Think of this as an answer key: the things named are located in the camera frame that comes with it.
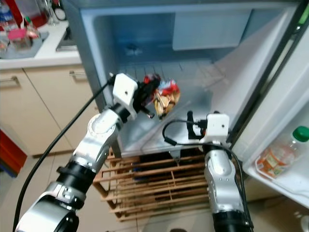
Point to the wooden slatted pallet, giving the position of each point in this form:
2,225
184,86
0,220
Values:
154,188

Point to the fridge thermostat knob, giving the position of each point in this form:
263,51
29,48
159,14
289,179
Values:
131,50

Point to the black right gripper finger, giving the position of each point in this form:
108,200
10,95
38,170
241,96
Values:
191,134
190,119

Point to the red yellow snack bag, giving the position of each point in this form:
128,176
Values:
166,99

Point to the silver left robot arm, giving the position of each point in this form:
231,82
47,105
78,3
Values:
91,145

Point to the clear water bottle blue label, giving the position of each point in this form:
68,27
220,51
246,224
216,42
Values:
6,17

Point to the beige kitchen cabinet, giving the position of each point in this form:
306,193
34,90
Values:
48,111

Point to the green and black object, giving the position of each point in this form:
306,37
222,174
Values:
305,14

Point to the black and white jug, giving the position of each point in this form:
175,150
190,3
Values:
59,10

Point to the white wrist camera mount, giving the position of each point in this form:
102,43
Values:
124,93
218,127

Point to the steel gas hob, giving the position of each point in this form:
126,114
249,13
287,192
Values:
67,41

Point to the grey fridge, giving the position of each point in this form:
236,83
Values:
125,34

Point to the grey fridge door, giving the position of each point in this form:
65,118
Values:
275,96

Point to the white freezer compartment flap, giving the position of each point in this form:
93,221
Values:
212,30

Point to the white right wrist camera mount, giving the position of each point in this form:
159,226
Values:
218,127

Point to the pink lidded cup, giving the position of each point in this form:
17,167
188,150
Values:
18,38

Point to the grey counter mat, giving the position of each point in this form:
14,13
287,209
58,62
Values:
38,47

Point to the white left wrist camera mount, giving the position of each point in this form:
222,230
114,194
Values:
124,93

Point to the red and blue box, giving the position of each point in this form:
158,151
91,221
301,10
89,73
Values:
6,152

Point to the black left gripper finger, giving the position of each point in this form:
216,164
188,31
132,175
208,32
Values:
152,83
148,114

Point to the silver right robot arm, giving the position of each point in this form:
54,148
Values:
222,188

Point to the red sauce bottle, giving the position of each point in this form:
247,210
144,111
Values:
31,29

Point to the green cap bottle orange label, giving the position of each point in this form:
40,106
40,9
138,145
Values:
277,157

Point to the red plastic rack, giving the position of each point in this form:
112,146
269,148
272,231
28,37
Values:
29,12

